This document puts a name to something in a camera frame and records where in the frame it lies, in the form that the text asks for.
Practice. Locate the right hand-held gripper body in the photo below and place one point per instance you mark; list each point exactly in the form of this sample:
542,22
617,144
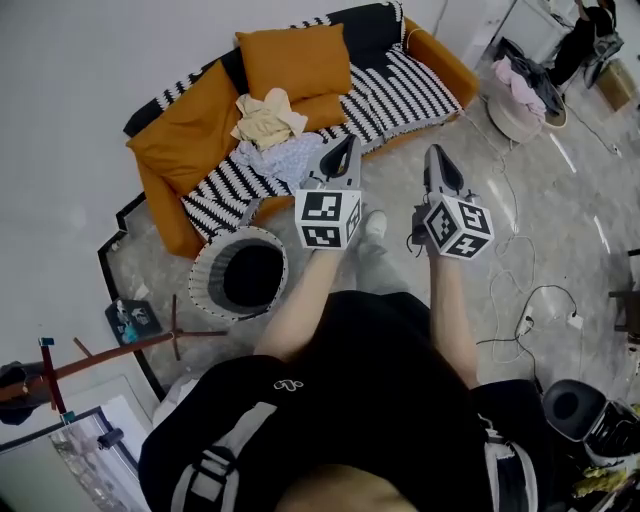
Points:
460,225

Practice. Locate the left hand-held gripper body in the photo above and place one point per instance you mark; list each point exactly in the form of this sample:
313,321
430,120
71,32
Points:
320,210

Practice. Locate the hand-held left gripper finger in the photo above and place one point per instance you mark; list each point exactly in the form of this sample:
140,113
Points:
352,165
325,162

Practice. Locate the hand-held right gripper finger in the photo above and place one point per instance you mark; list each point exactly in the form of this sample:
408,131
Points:
429,172
452,182

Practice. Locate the light blue checked garment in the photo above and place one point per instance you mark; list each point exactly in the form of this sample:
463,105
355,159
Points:
285,160

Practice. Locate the beige garment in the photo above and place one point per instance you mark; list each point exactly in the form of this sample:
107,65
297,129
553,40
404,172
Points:
265,120

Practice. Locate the white woven laundry basket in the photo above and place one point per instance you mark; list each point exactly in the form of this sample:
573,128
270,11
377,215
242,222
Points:
215,270

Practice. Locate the person's right forearm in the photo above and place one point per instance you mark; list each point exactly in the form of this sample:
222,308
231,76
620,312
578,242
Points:
450,310

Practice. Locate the person's left forearm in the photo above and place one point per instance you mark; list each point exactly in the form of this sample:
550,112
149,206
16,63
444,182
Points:
300,300

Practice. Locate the round beige basket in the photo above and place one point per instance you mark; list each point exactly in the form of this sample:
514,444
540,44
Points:
515,120

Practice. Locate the person's white shoe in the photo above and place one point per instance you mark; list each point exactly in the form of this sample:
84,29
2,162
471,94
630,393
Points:
375,224

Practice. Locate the person's legs in grey trousers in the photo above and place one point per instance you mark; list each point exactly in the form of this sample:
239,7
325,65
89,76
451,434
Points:
380,270

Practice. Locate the black and white striped blanket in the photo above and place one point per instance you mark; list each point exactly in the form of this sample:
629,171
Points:
400,85

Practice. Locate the square orange cushion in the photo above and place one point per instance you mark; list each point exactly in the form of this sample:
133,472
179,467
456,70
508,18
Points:
295,60

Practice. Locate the orange sofa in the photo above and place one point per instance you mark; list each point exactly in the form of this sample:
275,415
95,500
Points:
440,65

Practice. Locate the white power strip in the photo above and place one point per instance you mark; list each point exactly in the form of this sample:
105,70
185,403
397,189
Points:
525,320

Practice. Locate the pink garment pile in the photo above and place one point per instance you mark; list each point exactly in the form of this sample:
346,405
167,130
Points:
517,87

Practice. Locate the dark grey garment pile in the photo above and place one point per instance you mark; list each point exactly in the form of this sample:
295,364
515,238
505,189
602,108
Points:
535,70

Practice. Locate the large orange back cushion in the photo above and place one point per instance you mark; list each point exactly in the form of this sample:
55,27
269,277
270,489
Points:
185,130

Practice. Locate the white plug adapter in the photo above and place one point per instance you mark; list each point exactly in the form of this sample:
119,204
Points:
575,320

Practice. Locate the white cabinet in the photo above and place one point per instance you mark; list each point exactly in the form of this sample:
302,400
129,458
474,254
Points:
535,25

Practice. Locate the dark wooden furniture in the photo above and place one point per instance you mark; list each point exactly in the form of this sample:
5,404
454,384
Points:
630,310

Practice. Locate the cardboard box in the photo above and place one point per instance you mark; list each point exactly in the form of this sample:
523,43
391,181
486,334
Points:
617,85

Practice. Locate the person's torso in black shirt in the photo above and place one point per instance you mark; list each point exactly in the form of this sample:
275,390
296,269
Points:
350,400

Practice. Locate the black round stool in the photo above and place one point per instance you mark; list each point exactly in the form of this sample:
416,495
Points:
570,405

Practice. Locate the black printed box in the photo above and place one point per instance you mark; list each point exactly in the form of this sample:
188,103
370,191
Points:
132,320

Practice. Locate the wooden coat rack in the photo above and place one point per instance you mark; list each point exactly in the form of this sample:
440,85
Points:
115,352

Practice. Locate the black glossy case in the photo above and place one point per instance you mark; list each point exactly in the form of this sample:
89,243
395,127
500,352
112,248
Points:
615,435

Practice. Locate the yellow crumpled item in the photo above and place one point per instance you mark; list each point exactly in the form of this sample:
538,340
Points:
600,482

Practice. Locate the small black device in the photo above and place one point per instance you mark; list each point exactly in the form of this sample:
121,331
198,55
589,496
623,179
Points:
110,438

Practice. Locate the red pole with teal ends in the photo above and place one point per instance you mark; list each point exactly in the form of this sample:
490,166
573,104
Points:
50,380

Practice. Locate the glass window panel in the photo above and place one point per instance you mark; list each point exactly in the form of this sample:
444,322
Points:
75,460

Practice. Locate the black bag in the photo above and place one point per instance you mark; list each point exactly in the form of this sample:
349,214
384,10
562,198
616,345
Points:
15,390

